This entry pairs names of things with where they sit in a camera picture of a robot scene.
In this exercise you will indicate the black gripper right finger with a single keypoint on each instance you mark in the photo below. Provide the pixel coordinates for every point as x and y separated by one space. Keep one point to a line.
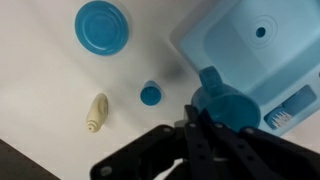
232 155

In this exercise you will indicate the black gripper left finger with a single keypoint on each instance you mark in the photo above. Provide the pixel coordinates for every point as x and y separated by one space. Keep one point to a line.
199 154

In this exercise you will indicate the blue cup with handle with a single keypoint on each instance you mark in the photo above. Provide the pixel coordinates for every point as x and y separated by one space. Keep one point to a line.
223 103

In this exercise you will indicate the small blue cup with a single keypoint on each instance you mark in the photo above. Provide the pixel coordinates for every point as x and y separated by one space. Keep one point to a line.
151 93

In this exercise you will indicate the round blue plate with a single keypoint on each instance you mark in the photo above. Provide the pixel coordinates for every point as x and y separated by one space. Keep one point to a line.
101 28

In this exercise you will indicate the blue toy sponge brush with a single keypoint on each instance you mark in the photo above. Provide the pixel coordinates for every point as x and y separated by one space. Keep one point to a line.
293 110

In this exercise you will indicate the light blue toy sink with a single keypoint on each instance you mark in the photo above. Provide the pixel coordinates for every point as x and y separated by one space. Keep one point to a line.
266 49

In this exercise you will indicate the cream toy shell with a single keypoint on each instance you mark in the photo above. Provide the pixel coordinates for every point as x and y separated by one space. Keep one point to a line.
97 113

